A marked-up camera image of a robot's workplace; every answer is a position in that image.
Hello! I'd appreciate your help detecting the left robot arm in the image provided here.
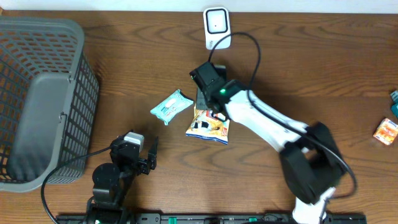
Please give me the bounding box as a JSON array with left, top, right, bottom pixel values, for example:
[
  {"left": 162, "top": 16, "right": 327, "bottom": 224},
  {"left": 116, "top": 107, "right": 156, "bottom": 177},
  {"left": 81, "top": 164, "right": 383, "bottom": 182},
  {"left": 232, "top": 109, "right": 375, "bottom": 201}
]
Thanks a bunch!
[{"left": 82, "top": 137, "right": 159, "bottom": 224}]

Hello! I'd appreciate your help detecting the grey plastic shopping basket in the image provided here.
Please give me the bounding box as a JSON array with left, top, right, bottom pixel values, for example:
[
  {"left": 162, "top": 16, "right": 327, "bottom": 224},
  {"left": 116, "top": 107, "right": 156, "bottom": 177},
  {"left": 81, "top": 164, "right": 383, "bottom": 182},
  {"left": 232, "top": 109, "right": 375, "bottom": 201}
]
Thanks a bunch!
[{"left": 1, "top": 16, "right": 99, "bottom": 193}]

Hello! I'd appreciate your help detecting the yellow snack bag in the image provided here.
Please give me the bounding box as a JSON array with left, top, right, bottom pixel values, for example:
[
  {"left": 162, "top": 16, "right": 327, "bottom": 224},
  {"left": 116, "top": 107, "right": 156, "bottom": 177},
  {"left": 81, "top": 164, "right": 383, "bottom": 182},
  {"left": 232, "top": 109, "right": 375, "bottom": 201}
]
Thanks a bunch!
[{"left": 185, "top": 105, "right": 230, "bottom": 144}]

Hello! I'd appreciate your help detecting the black left camera cable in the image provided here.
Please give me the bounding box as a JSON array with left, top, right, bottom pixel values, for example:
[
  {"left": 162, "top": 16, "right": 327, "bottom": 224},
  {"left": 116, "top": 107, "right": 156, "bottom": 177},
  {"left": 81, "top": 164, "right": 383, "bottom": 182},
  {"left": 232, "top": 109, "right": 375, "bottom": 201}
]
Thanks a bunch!
[{"left": 40, "top": 146, "right": 112, "bottom": 224}]

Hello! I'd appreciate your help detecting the black right camera cable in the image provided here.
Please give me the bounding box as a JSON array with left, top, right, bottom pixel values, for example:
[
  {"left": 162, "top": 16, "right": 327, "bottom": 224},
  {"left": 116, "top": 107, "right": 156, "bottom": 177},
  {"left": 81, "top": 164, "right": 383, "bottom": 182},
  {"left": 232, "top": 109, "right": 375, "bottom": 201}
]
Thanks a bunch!
[{"left": 207, "top": 31, "right": 358, "bottom": 200}]

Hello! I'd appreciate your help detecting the orange tissue box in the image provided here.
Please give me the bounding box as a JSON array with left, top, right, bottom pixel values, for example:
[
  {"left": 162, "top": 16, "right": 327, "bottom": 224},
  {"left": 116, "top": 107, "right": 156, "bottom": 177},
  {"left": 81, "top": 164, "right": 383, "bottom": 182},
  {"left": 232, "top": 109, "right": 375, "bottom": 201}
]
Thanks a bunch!
[{"left": 373, "top": 118, "right": 397, "bottom": 146}]

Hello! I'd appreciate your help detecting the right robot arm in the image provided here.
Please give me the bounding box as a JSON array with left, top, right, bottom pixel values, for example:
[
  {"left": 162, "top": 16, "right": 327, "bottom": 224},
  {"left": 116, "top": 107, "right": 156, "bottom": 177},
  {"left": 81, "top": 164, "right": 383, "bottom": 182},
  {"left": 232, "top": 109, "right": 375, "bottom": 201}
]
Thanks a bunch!
[{"left": 190, "top": 62, "right": 348, "bottom": 223}]

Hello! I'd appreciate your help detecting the white barcode scanner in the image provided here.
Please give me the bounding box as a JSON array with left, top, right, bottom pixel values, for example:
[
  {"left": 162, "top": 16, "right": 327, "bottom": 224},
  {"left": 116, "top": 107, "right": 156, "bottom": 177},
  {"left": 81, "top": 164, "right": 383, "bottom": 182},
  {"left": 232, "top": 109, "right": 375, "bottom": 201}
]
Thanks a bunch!
[{"left": 203, "top": 7, "right": 231, "bottom": 50}]

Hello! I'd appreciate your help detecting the black camera cable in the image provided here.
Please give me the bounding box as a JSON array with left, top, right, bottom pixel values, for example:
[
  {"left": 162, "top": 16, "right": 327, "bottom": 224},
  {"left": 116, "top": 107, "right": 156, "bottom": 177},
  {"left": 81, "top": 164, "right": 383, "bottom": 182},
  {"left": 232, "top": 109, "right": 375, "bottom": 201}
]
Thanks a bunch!
[
  {"left": 207, "top": 31, "right": 358, "bottom": 200},
  {"left": 40, "top": 146, "right": 112, "bottom": 224}
]

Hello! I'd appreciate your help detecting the black mounting rail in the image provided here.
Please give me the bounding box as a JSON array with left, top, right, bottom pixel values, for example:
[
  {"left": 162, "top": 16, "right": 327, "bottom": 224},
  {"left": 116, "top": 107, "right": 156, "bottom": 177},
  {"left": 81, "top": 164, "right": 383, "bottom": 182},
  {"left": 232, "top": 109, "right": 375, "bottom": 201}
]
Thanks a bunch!
[{"left": 55, "top": 212, "right": 368, "bottom": 224}]

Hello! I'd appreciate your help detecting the light teal snack packet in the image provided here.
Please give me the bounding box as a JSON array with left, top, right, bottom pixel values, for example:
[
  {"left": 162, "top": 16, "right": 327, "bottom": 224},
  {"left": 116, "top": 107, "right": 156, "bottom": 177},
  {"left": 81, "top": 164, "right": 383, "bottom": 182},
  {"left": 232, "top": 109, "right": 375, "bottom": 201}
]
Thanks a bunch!
[{"left": 150, "top": 89, "right": 193, "bottom": 126}]

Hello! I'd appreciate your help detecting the teal mouthwash bottle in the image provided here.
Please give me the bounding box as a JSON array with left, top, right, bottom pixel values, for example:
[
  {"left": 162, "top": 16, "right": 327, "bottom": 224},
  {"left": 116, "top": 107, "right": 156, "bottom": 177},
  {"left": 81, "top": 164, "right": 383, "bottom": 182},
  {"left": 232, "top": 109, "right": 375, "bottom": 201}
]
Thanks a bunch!
[{"left": 390, "top": 90, "right": 398, "bottom": 117}]

